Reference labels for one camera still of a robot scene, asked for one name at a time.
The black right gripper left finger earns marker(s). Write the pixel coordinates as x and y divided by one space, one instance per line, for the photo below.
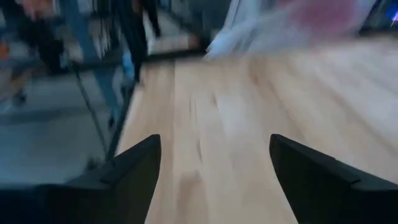
118 196

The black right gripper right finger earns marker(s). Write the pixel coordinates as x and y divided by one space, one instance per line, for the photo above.
326 196

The clear plastic bag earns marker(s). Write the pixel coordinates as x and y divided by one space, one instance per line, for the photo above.
248 34

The pink elastic bandage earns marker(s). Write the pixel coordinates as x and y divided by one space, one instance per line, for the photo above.
320 15

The black metal table frame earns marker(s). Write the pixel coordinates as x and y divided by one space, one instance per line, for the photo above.
119 133

